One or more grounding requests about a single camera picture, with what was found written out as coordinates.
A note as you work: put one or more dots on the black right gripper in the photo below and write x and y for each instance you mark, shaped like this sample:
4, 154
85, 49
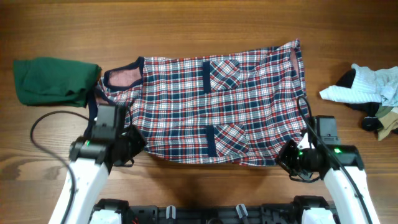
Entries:
282, 159

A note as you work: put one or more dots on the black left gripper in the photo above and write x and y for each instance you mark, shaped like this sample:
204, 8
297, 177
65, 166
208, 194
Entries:
140, 142

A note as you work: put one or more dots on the plaid shorts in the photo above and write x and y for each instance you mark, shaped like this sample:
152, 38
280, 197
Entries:
236, 108

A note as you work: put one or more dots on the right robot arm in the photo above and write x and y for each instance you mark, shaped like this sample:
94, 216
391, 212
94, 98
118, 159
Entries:
341, 169

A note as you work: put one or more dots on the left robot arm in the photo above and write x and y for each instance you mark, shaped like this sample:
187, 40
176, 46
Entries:
108, 144

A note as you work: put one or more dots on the olive tan garment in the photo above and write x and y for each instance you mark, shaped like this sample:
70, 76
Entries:
387, 116

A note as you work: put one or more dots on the light blue striped garment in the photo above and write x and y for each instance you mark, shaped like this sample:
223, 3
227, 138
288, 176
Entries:
368, 86

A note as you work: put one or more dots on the green folded cloth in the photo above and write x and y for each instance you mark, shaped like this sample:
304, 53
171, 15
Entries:
54, 81

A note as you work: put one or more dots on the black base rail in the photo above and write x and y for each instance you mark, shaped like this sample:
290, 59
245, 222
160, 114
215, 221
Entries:
211, 214

